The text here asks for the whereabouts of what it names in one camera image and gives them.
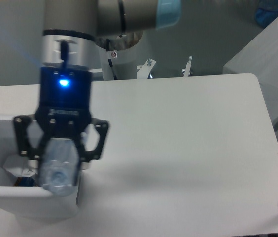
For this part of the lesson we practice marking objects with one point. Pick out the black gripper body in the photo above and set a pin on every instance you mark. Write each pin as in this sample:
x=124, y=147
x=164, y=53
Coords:
x=64, y=101

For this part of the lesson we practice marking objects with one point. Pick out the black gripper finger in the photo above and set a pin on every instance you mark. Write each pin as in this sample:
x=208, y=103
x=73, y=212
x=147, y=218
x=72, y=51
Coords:
x=36, y=154
x=88, y=155

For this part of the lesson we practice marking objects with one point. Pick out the clear plastic water bottle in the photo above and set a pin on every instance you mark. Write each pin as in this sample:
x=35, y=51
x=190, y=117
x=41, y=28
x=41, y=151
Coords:
x=58, y=170

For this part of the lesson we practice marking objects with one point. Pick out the white plastic wrapper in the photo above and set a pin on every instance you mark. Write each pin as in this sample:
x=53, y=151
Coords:
x=18, y=166

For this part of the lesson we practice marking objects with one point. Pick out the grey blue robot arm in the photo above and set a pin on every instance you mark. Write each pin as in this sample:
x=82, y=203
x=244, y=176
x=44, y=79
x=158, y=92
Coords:
x=71, y=27

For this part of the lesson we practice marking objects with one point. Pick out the white plastic trash can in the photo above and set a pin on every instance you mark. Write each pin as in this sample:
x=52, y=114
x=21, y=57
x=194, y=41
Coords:
x=33, y=202

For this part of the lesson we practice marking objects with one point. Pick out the blue yellow box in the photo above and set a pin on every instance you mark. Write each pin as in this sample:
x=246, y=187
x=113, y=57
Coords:
x=26, y=182

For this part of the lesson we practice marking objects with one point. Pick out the grey covered side table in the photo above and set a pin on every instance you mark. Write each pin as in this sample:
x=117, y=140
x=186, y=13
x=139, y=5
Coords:
x=260, y=57

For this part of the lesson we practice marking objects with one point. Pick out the blue plastic bag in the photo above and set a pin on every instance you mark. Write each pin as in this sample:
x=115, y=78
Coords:
x=266, y=12

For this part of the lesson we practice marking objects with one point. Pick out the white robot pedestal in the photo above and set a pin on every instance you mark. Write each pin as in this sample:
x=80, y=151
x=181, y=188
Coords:
x=118, y=55

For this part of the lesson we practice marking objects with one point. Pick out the white right base bracket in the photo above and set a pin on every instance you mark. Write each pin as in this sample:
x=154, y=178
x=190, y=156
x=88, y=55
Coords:
x=187, y=71

